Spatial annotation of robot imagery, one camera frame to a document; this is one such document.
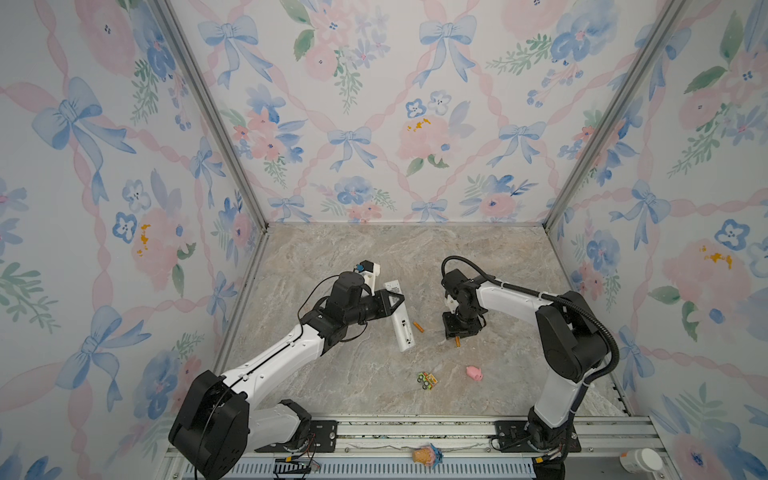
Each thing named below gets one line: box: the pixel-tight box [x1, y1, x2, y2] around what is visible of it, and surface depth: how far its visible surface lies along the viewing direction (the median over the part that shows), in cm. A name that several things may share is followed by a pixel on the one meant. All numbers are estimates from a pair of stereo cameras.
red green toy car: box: [416, 372, 438, 390], surface depth 83 cm
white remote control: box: [384, 279, 416, 353], surface depth 78 cm
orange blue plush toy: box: [412, 443, 444, 469], surface depth 71 cm
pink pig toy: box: [466, 366, 484, 381], surface depth 84 cm
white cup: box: [620, 448, 663, 474], surface depth 67 cm
